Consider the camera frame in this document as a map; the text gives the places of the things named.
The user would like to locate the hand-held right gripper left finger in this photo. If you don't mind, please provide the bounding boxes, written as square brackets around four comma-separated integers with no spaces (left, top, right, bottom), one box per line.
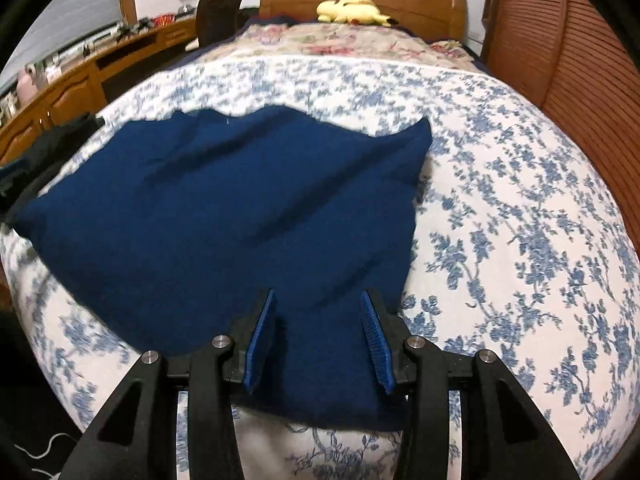
[57,288,277,480]

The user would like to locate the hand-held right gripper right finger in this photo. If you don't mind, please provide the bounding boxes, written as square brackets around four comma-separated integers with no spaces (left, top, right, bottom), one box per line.
[360,288,581,480]

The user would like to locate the navy blue suit jacket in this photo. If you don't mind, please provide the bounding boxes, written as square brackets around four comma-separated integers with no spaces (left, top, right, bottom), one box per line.
[10,105,434,432]

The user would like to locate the black folded clothes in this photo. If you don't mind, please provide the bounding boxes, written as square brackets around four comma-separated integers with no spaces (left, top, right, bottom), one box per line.
[0,112,106,213]

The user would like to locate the blue floral bed sheet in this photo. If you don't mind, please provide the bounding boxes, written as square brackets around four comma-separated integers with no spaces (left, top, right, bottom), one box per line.
[0,54,640,480]

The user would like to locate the pink floral quilt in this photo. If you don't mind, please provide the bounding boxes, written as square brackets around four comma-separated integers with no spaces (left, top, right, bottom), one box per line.
[199,20,487,75]

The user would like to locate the wooden desk cabinet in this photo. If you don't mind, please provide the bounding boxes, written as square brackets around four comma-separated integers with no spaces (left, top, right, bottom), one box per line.
[0,15,202,167]

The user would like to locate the brown wooden chair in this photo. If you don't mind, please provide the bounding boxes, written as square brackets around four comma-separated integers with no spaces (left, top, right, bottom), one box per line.
[194,0,246,50]

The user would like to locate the yellow plush toy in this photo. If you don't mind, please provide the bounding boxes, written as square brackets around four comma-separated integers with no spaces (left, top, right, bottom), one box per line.
[316,0,397,27]

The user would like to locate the wooden bed headboard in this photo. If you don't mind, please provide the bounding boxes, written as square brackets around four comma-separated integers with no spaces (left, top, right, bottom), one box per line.
[258,0,469,45]

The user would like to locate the pink kettle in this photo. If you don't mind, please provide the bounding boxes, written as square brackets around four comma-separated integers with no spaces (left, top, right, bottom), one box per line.
[17,67,39,99]

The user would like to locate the wooden louvred wardrobe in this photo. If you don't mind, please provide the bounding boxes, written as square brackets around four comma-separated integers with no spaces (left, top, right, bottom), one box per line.
[481,0,640,263]

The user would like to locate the grey window blind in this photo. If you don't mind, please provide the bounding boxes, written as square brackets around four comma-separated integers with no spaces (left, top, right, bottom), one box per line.
[20,0,127,77]

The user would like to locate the white cable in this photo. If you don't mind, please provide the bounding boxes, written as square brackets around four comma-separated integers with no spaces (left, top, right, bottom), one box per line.
[14,431,77,462]

